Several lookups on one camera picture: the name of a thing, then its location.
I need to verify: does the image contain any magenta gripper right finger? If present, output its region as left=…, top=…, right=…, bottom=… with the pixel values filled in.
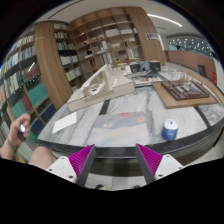
left=135, top=144, right=162, bottom=184

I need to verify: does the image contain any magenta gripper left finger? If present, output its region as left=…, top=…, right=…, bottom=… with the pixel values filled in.
left=69, top=145, right=96, bottom=187

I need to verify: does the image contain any person's bare forearm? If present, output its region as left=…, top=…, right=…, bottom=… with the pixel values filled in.
left=0, top=139, right=16, bottom=160

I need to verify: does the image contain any blue and white computer mouse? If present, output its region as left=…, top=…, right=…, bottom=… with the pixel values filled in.
left=161, top=119, right=178, bottom=141

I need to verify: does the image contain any pastel printed mouse pad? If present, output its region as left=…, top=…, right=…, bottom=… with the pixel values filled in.
left=87, top=111, right=149, bottom=147

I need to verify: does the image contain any person's left hand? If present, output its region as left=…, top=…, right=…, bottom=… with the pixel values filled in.
left=7, top=113, right=31, bottom=147

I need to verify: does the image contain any person's bare knee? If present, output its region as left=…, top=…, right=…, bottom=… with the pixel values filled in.
left=29, top=146, right=57, bottom=170

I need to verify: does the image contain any white paper sheet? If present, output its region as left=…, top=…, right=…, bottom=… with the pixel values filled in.
left=52, top=112, right=77, bottom=133

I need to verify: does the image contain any small black handheld device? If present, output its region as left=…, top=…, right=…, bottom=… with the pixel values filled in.
left=19, top=124, right=26, bottom=141

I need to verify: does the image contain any brown architectural model on board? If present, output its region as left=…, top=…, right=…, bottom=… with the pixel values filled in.
left=153, top=80, right=218, bottom=109

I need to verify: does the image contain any white architectural model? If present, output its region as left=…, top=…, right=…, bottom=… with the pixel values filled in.
left=67, top=64, right=135, bottom=112

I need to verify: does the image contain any clear acrylic model case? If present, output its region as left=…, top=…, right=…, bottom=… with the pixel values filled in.
left=159, top=66, right=185, bottom=81

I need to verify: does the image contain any grey small building model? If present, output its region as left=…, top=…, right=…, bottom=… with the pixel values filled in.
left=130, top=60, right=161, bottom=73

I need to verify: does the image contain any bookshelf filled with books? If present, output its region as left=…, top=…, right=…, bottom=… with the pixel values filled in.
left=0, top=21, right=84, bottom=162

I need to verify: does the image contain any wooden open shelving unit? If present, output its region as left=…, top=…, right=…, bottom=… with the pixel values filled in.
left=70, top=7, right=166, bottom=79

